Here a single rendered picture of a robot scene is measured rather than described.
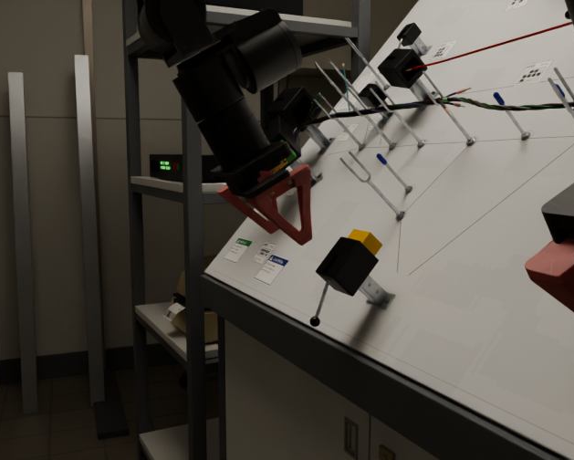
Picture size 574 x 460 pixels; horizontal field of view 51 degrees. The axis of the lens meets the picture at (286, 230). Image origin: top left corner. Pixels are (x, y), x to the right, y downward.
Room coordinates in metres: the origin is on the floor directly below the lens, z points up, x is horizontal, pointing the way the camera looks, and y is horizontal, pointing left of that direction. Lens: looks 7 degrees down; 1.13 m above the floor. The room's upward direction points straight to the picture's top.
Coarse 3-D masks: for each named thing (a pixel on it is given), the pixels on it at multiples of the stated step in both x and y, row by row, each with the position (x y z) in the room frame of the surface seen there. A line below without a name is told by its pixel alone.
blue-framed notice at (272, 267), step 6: (270, 258) 1.14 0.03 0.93; (276, 258) 1.12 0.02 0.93; (282, 258) 1.10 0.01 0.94; (264, 264) 1.14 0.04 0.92; (270, 264) 1.12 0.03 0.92; (276, 264) 1.11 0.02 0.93; (282, 264) 1.09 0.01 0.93; (264, 270) 1.12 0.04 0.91; (270, 270) 1.10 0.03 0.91; (276, 270) 1.09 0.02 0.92; (258, 276) 1.12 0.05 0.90; (264, 276) 1.10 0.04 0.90; (270, 276) 1.09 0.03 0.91; (276, 276) 1.07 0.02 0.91; (264, 282) 1.09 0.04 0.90; (270, 282) 1.07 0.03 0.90
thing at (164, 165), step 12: (156, 156) 1.65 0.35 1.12; (168, 156) 1.56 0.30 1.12; (180, 156) 1.47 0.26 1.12; (204, 156) 1.43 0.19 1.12; (156, 168) 1.65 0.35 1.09; (168, 168) 1.56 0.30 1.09; (180, 168) 1.46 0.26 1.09; (204, 168) 1.43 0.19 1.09; (180, 180) 1.47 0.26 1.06; (204, 180) 1.43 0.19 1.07
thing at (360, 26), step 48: (144, 48) 1.72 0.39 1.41; (192, 144) 1.35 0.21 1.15; (144, 192) 1.70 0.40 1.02; (192, 192) 1.35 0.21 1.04; (192, 240) 1.35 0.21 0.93; (144, 288) 1.85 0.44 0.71; (192, 288) 1.35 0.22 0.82; (144, 336) 1.85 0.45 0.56; (192, 336) 1.35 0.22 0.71; (144, 384) 1.85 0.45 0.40; (192, 384) 1.35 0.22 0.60; (144, 432) 1.84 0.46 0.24; (192, 432) 1.35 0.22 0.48
